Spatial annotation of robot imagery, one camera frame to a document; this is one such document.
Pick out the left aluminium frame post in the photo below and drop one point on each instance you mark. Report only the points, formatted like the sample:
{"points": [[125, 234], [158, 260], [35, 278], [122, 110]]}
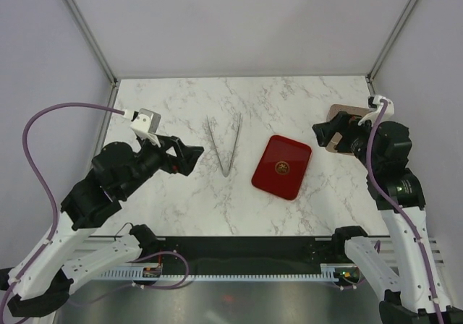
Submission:
{"points": [[90, 39]]}

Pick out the steel kitchen tongs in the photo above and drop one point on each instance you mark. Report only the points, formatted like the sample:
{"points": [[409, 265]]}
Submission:
{"points": [[224, 141]]}

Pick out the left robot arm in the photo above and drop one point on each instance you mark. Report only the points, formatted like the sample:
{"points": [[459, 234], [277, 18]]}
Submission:
{"points": [[43, 282]]}

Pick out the red lacquer tray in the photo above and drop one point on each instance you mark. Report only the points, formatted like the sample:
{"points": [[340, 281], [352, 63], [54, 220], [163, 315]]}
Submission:
{"points": [[282, 167]]}

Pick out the gold box lid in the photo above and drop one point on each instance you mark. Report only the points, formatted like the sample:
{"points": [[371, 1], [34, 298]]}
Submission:
{"points": [[333, 111]]}

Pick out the aluminium frame post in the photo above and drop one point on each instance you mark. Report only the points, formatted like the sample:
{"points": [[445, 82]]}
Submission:
{"points": [[90, 39], [393, 36]]}

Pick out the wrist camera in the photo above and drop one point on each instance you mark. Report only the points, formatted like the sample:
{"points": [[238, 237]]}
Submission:
{"points": [[380, 109], [144, 123]]}

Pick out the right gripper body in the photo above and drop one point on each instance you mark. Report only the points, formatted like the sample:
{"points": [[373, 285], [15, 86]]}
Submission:
{"points": [[356, 137]]}

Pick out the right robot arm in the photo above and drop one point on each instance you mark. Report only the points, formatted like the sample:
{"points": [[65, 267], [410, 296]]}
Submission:
{"points": [[413, 293]]}

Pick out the white cable duct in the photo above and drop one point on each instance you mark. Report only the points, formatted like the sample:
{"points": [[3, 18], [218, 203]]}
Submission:
{"points": [[322, 273]]}

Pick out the right aluminium frame post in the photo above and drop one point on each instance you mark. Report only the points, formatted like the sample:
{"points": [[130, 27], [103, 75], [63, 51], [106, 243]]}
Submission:
{"points": [[393, 36]]}

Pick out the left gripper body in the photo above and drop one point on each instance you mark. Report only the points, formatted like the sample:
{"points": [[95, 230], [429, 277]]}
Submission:
{"points": [[154, 158]]}

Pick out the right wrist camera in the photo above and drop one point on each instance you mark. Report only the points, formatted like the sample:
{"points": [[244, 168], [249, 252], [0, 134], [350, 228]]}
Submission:
{"points": [[380, 109]]}

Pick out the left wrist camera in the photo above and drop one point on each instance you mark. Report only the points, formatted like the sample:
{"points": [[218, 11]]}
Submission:
{"points": [[144, 123]]}

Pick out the aluminium profile rail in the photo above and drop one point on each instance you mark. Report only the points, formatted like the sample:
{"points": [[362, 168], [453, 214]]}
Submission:
{"points": [[388, 254]]}

